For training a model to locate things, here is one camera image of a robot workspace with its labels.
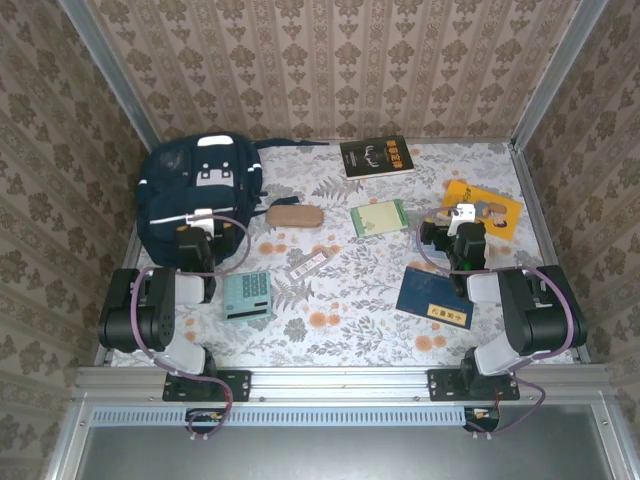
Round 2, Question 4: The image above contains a green spiral notebook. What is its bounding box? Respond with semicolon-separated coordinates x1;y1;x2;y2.
349;198;409;238

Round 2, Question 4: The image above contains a teal calculator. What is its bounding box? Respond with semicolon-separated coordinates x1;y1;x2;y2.
222;270;274;325

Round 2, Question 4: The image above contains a navy blue backpack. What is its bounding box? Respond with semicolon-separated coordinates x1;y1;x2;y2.
135;131;330;270

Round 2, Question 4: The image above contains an aluminium frame post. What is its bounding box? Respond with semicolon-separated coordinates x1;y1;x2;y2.
58;0;165;154
510;0;611;151

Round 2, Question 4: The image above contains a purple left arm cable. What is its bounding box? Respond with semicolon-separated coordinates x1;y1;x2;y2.
128;212;252;441

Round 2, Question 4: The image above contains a slotted grey cable duct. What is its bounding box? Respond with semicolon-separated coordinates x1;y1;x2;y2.
89;405;474;427

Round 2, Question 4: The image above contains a yellow illustrated book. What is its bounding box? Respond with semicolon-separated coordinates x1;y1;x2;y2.
439;179;524;242

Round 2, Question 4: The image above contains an aluminium frame rail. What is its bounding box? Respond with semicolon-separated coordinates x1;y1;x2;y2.
74;364;614;404

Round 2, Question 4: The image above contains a long white packet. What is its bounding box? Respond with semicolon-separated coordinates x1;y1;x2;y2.
288;248;335;281

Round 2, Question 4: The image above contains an aluminium side rail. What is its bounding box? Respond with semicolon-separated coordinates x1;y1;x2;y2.
93;144;166;366
508;142;594;365

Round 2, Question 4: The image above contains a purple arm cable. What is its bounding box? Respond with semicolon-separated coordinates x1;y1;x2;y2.
128;212;252;441
415;205;575;437

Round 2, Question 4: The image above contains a brown fabric pencil case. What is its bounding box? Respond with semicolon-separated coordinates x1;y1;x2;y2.
265;203;325;230

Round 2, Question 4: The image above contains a grey metal panel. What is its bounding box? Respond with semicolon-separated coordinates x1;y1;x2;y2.
47;404;640;480

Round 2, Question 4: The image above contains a floral tablecloth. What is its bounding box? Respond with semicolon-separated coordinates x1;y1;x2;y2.
110;141;576;369

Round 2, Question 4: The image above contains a black book with gold print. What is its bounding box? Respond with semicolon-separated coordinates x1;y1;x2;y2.
339;134;416;181

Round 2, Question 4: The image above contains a blue book with yellow label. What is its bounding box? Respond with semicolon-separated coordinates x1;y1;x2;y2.
395;265;475;331

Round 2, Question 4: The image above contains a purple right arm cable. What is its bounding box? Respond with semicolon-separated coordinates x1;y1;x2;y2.
415;205;575;437

